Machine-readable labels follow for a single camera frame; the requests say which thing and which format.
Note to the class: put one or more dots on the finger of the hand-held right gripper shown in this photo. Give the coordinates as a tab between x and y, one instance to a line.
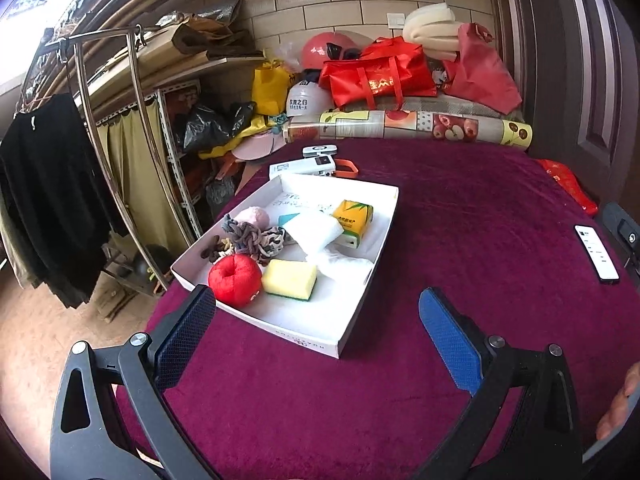
622	240

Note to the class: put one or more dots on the small white device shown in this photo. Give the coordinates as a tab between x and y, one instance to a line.
320	150

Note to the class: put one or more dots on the metal clothes rack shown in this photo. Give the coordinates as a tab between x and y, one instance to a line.
90	115

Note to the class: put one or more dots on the yellow tissue packet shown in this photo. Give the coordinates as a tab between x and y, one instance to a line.
352	214

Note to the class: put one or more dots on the red plastic bag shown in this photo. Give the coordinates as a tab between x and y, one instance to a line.
482	72
567	182

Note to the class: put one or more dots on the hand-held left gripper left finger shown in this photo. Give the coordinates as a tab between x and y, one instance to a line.
185	340

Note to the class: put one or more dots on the white handheld device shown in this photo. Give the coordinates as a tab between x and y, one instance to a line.
305	166

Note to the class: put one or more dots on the yellow shopping bag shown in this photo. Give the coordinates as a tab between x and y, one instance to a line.
270	87

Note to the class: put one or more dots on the rolled fruit print tablecloth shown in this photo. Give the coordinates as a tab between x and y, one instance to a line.
400	125

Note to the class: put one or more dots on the pink sun hat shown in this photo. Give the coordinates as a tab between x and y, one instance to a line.
257	147

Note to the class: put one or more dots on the black plastic bag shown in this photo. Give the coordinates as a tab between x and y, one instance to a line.
207	127

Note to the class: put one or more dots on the red tote bag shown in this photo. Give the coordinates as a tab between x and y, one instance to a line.
380	72

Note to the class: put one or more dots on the dark brown door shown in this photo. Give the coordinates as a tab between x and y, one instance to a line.
565	60

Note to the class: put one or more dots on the yellow plastic sheet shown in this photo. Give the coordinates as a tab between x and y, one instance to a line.
235	142

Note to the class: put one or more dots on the maroon velvet tablecloth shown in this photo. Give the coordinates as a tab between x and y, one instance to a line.
475	220

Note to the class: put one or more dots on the person's right hand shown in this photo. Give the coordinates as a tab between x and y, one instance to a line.
620	405

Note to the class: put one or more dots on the white metal shelf unit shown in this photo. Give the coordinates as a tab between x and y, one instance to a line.
170	150

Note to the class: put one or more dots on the pink helmet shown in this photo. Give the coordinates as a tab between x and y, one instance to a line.
317	52

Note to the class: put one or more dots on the white helmet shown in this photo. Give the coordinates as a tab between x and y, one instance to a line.
307	102

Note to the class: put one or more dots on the white foam roll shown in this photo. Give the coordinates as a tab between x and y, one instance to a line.
430	27

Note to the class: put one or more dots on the blue spotted beige cloth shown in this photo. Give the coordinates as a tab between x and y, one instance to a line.
250	240

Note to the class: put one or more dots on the pink plush toy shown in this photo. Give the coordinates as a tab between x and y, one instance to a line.
254	216

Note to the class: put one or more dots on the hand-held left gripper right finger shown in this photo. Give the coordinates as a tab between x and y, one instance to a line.
450	341

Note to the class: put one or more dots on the red plush apple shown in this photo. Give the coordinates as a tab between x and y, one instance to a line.
235	280

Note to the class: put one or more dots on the olive curtain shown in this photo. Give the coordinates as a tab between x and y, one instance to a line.
132	175

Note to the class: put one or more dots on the black hanging garment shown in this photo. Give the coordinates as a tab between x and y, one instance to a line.
50	200

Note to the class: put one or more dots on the white smartphone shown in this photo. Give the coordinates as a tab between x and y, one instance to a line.
596	252

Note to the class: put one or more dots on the brown paper bags pile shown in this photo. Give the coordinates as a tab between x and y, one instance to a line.
210	35

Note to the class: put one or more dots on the clear plastic bag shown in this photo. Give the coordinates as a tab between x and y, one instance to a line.
287	55

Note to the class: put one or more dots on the white cardboard box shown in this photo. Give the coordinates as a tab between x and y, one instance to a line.
310	315

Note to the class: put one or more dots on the wall switch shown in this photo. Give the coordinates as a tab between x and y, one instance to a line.
398	20

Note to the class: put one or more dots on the yellow and green sponge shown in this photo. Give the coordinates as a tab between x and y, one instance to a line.
290	279

